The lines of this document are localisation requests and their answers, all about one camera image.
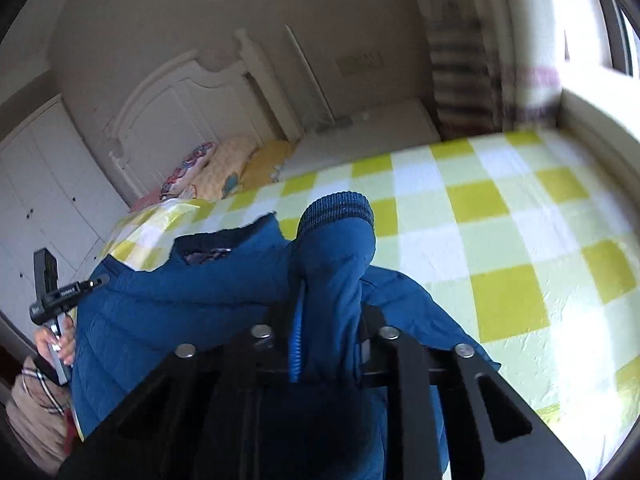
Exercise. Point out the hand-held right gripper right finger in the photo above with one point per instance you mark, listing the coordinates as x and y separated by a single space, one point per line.
425 395

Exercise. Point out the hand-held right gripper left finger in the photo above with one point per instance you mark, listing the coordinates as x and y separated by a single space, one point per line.
225 400

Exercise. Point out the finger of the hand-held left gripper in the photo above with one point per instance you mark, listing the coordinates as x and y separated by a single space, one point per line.
92 283

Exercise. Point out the blue quilted jacket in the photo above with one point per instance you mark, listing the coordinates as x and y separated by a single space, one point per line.
200 285

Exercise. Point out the person's left hand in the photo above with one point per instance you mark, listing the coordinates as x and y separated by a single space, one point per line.
50 347

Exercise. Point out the white wardrobe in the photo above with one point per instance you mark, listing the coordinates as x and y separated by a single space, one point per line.
45 200

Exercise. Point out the plaid beige cloth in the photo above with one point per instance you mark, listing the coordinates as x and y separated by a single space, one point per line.
40 410

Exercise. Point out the patterned pink pillow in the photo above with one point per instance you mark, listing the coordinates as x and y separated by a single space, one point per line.
187 170

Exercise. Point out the yellow checkered bed sheet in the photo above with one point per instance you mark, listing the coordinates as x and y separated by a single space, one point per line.
500 240

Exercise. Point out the beige pillow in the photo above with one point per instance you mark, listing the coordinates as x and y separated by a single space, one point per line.
225 167

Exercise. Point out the white wooden headboard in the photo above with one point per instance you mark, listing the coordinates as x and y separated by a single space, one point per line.
200 105

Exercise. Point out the yellow mattress cover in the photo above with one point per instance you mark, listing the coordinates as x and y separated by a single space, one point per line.
267 162

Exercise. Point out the white bedside table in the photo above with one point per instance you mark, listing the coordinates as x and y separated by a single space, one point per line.
360 140

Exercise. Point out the thin metal pole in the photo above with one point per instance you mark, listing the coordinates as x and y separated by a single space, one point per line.
310 77

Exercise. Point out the beige window sill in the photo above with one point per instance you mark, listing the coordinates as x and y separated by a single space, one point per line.
605 120

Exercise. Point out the printed beige curtain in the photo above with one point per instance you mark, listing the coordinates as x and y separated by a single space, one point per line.
475 60

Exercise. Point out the dark framed window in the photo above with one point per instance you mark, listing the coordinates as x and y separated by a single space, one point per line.
622 30

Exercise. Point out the wall socket plate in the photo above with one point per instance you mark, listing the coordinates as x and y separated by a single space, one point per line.
359 63

